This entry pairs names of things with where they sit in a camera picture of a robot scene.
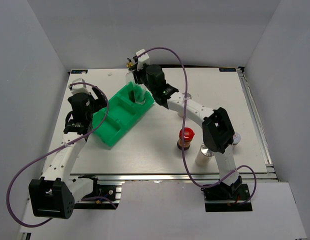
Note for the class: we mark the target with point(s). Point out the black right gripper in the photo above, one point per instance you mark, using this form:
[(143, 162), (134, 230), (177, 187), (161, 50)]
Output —
[(137, 76)]

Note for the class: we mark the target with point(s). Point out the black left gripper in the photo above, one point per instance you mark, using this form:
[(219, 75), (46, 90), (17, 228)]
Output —
[(100, 102)]

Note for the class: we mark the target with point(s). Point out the glass bottle with dark sauce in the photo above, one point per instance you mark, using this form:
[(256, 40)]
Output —
[(130, 79)]

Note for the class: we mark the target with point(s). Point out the clear glass bottle gold spout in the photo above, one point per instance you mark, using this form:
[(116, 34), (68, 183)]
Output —
[(139, 92)]

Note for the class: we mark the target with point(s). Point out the red cap sauce bottle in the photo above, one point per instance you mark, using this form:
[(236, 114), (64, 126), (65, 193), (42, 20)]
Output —
[(186, 138)]

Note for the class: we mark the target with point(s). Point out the white lid spice jar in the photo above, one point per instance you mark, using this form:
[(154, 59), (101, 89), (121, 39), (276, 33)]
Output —
[(236, 138)]

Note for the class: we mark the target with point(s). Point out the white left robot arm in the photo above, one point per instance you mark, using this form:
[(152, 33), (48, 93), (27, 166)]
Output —
[(55, 193)]

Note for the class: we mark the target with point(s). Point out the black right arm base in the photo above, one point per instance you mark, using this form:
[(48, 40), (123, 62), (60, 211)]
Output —
[(216, 201)]

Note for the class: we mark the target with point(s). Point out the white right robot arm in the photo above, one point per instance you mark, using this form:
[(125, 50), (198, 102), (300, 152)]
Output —
[(217, 129)]

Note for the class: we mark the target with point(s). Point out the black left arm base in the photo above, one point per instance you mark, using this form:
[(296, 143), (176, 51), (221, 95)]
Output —
[(102, 192)]

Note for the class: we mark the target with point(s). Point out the green three-compartment plastic bin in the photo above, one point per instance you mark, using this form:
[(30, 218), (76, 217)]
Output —
[(113, 123)]

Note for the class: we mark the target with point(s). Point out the left blue logo sticker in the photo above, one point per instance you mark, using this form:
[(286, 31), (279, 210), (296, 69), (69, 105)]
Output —
[(79, 71)]

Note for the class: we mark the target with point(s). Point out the blue logo sticker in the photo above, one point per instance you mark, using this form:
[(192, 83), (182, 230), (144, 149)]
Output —
[(79, 71), (227, 69)]

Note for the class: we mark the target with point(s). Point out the white shaker blue label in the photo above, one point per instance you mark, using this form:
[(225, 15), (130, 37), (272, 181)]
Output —
[(188, 96)]

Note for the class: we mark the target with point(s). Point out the right blue logo sticker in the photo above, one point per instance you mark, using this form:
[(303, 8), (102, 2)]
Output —
[(227, 69)]

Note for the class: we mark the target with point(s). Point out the white shaker silver lid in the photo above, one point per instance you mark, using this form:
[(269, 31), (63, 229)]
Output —
[(204, 155)]

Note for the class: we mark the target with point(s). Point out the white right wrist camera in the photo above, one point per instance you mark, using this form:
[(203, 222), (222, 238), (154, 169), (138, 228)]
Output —
[(141, 58)]

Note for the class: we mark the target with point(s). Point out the aluminium table frame rail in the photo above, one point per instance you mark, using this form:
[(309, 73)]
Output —
[(258, 127)]

